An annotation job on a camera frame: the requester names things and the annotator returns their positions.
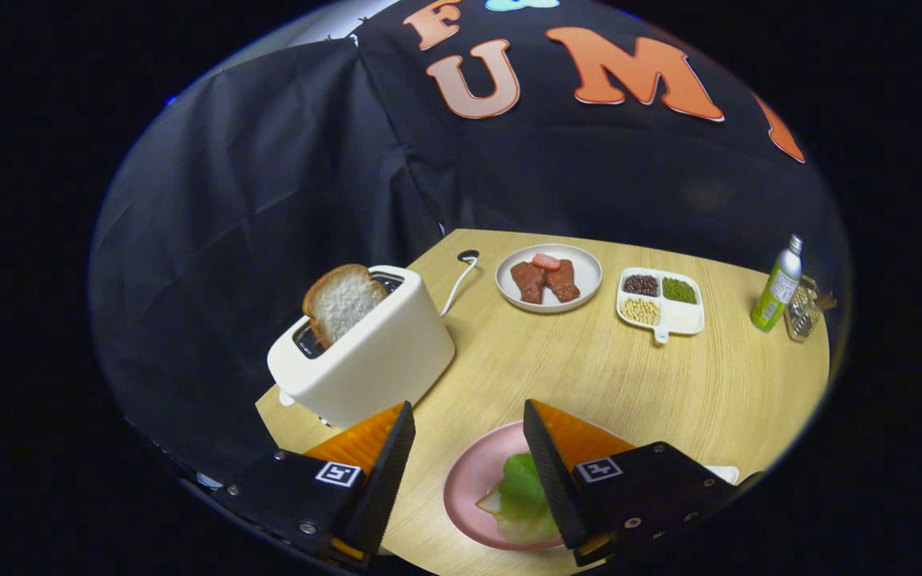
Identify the white divided dish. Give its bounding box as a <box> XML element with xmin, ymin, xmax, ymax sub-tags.
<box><xmin>616</xmin><ymin>267</ymin><xmax>706</xmax><ymax>344</ymax></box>

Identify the black backdrop cloth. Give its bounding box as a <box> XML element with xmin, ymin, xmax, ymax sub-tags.
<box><xmin>89</xmin><ymin>0</ymin><xmax>850</xmax><ymax>481</ymax></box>

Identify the white toaster cable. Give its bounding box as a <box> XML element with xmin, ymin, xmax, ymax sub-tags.
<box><xmin>439</xmin><ymin>258</ymin><xmax>479</xmax><ymax>318</ymax></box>

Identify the brown meat piece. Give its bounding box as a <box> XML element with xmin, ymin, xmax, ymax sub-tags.
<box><xmin>545</xmin><ymin>259</ymin><xmax>581</xmax><ymax>303</ymax></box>
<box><xmin>511</xmin><ymin>262</ymin><xmax>547</xmax><ymax>305</ymax></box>

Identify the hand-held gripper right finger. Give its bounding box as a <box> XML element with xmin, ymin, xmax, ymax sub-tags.
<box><xmin>523</xmin><ymin>398</ymin><xmax>750</xmax><ymax>567</ymax></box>

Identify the white round plate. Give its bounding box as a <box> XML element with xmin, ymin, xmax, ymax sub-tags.
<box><xmin>495</xmin><ymin>244</ymin><xmax>603</xmax><ymax>314</ymax></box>

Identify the green label metal bottle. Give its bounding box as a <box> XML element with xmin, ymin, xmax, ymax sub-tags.
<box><xmin>751</xmin><ymin>234</ymin><xmax>804</xmax><ymax>333</ymax></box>

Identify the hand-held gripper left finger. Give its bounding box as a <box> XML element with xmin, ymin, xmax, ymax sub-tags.
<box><xmin>217</xmin><ymin>400</ymin><xmax>416</xmax><ymax>570</ymax></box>

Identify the white toaster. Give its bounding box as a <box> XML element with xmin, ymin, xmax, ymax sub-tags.
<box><xmin>267</xmin><ymin>265</ymin><xmax>456</xmax><ymax>430</ymax></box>

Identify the yellow soybeans portion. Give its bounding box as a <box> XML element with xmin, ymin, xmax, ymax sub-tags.
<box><xmin>623</xmin><ymin>297</ymin><xmax>661</xmax><ymax>326</ymax></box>

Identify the green lettuce leaf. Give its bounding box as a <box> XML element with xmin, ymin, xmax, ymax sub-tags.
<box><xmin>475</xmin><ymin>452</ymin><xmax>562</xmax><ymax>545</ymax></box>

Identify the pink plate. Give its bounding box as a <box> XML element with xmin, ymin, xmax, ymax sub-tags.
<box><xmin>443</xmin><ymin>420</ymin><xmax>582</xmax><ymax>553</ymax></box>

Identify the toasted bread slice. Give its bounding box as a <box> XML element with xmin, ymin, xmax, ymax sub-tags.
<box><xmin>302</xmin><ymin>264</ymin><xmax>389</xmax><ymax>350</ymax></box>

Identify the metal wire rack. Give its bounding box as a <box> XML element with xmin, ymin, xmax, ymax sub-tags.
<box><xmin>785</xmin><ymin>276</ymin><xmax>838</xmax><ymax>343</ymax></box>

